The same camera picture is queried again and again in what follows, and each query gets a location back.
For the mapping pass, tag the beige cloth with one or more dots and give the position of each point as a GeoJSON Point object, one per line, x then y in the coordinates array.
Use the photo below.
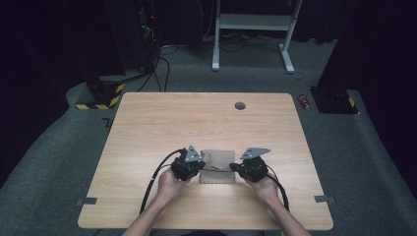
{"type": "Point", "coordinates": [217, 159]}

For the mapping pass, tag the person's right hand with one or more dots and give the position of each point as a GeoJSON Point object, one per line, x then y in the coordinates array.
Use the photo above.
{"type": "Point", "coordinates": [265, 190]}

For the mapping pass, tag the white metal stand frame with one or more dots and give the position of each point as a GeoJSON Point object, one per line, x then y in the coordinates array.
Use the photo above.
{"type": "Point", "coordinates": [255, 22]}

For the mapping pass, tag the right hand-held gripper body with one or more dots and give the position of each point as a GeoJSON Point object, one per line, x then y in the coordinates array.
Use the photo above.
{"type": "Point", "coordinates": [254, 170]}

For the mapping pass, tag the black yellow striped stand base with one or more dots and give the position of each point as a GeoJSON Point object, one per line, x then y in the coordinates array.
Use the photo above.
{"type": "Point", "coordinates": [105, 98]}

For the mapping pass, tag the dark equipment rack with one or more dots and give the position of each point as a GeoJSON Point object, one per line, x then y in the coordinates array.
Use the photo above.
{"type": "Point", "coordinates": [149, 32]}

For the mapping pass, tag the grey round table grommet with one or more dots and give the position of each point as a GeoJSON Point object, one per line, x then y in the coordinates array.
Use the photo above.
{"type": "Point", "coordinates": [240, 106]}

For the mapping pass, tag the person's left hand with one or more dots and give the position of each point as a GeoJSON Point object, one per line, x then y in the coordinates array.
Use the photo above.
{"type": "Point", "coordinates": [170, 188]}

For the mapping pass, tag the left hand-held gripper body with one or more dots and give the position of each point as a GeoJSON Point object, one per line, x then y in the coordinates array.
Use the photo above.
{"type": "Point", "coordinates": [185, 168]}

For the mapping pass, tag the grey tape strip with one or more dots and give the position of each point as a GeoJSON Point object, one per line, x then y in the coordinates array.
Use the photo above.
{"type": "Point", "coordinates": [324, 199]}
{"type": "Point", "coordinates": [88, 201]}

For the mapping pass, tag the red can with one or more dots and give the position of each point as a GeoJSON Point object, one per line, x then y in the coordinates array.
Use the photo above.
{"type": "Point", "coordinates": [304, 102]}

